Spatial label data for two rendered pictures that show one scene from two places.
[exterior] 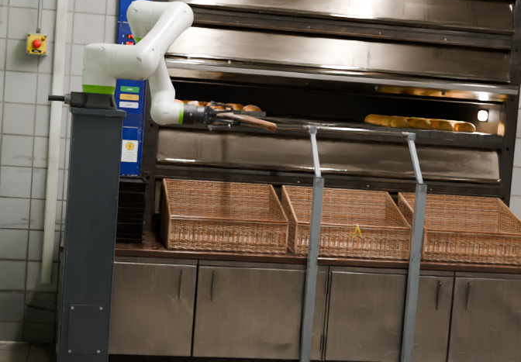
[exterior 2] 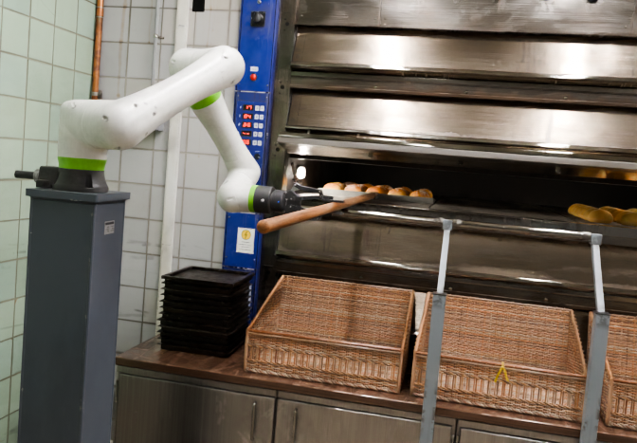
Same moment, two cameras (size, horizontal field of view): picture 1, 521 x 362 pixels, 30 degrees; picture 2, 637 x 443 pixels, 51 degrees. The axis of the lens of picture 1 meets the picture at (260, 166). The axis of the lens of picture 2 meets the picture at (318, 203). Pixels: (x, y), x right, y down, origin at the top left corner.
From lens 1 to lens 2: 236 cm
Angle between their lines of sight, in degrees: 22
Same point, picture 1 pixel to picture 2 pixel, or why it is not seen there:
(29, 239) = (142, 333)
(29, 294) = not seen: hidden behind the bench
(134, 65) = (100, 127)
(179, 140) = (305, 230)
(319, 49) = (482, 119)
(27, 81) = (143, 159)
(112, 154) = (80, 255)
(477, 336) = not seen: outside the picture
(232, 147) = (368, 241)
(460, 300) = not seen: outside the picture
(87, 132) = (47, 222)
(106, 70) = (77, 137)
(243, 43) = (382, 114)
